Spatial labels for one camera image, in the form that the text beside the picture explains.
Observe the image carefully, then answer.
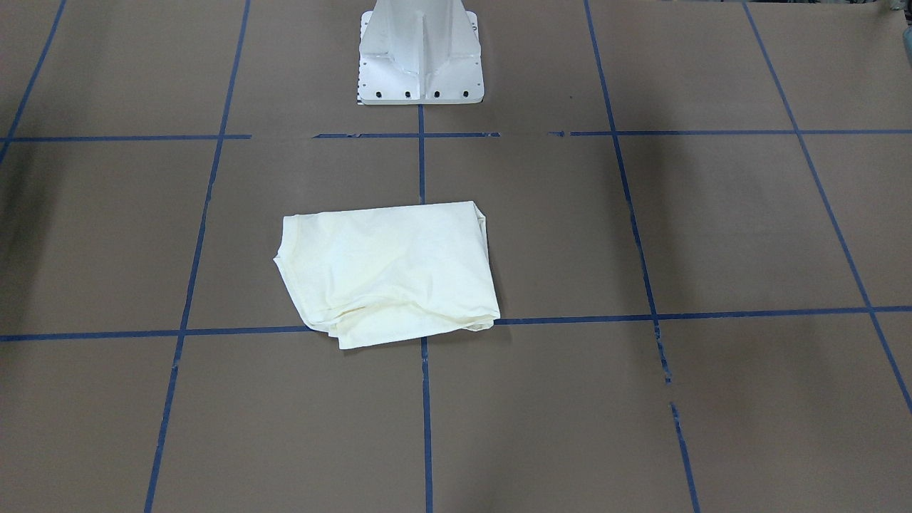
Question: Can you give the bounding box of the cream long-sleeve cat shirt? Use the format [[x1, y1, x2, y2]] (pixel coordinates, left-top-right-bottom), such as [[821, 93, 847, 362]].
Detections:
[[274, 201, 501, 350]]

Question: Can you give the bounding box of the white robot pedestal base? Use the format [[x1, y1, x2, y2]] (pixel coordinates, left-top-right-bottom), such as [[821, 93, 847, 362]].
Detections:
[[356, 1, 485, 106]]

